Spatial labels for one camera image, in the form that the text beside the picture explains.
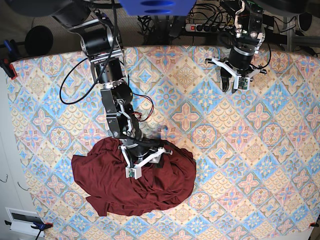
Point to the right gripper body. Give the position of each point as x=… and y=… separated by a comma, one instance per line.
x=138, y=153

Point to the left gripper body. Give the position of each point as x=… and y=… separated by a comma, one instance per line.
x=243, y=78

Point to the maroon t-shirt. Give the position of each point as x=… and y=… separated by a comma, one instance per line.
x=101, y=174

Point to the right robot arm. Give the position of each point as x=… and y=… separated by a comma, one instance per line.
x=97, y=26

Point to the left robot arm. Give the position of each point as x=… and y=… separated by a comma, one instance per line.
x=243, y=40

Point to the white power strip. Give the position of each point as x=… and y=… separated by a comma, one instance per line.
x=200, y=28

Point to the blue plastic box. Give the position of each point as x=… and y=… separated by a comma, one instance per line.
x=157, y=7

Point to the blue clamp front left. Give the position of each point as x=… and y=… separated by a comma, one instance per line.
x=40, y=226

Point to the black round stool base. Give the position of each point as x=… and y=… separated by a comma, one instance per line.
x=38, y=41

